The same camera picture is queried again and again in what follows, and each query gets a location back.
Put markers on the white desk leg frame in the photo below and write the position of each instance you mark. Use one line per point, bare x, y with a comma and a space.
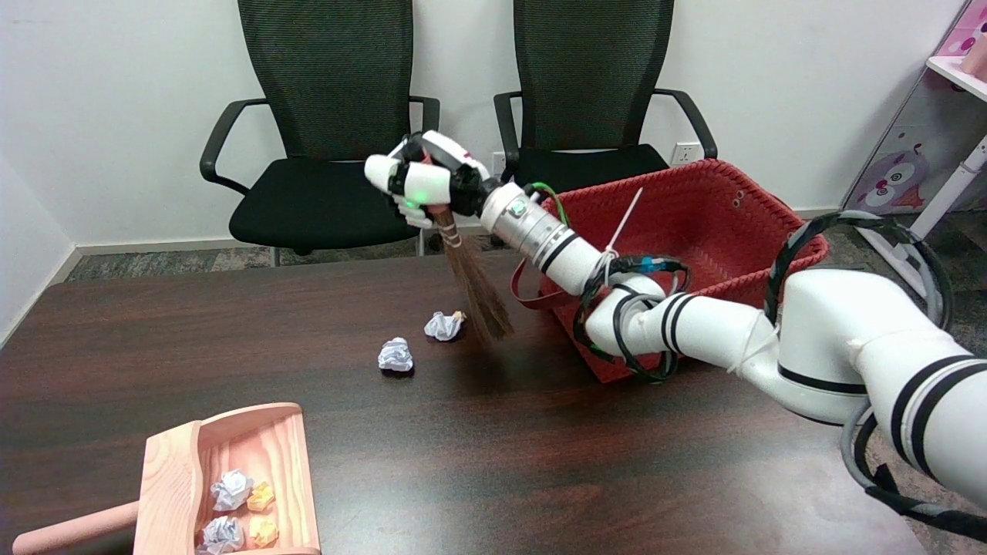
964, 169

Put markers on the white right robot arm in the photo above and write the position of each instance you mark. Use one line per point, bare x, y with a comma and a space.
694, 324

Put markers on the white paper ball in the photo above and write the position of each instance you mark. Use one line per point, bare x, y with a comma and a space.
231, 489
442, 327
222, 534
395, 354

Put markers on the white wall socket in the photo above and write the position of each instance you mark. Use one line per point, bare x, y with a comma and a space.
685, 153
498, 159

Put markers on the pink cartoon children desk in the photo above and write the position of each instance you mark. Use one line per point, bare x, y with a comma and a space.
894, 177

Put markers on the black mesh office chair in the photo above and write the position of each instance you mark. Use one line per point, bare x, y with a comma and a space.
331, 77
586, 77

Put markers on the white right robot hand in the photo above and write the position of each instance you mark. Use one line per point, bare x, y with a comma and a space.
428, 183

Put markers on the white zip tie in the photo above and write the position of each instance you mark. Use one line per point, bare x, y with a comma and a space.
626, 220

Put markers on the pink cup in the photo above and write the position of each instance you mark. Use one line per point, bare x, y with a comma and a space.
978, 58

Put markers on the red woven basket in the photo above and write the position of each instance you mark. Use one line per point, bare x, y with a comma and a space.
694, 223

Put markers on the wooden dustpan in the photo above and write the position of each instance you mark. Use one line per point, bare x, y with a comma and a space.
177, 478

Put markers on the brown straw hand broom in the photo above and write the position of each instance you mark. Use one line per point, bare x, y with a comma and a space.
482, 297

